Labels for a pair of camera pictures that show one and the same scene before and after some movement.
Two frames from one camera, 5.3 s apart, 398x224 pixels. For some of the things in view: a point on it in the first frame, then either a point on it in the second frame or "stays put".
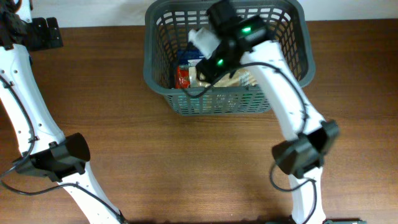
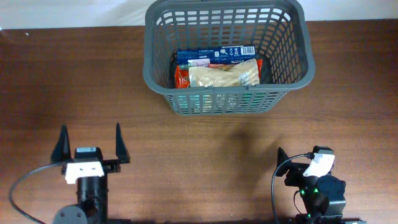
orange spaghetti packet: (182, 77) stays put
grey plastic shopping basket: (166, 27) stays put
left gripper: (45, 40) to (113, 165)
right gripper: (212, 71) to (297, 170)
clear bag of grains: (239, 78) stays put
